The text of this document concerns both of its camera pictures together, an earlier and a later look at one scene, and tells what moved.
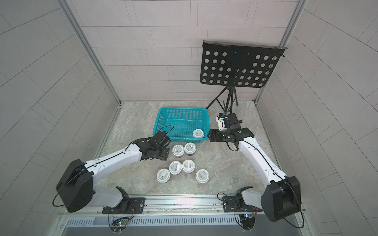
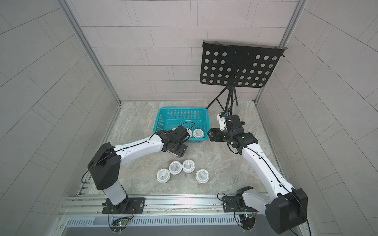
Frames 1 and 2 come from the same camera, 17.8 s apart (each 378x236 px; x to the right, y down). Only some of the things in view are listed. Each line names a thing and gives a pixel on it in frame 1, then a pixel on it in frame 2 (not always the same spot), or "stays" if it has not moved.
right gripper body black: [222, 135] stays
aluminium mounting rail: [177, 206] stays
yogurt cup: [198, 133] → [190, 132]
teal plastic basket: [180, 123] stays
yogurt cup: [190, 149] → [198, 133]
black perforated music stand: [231, 65] stays
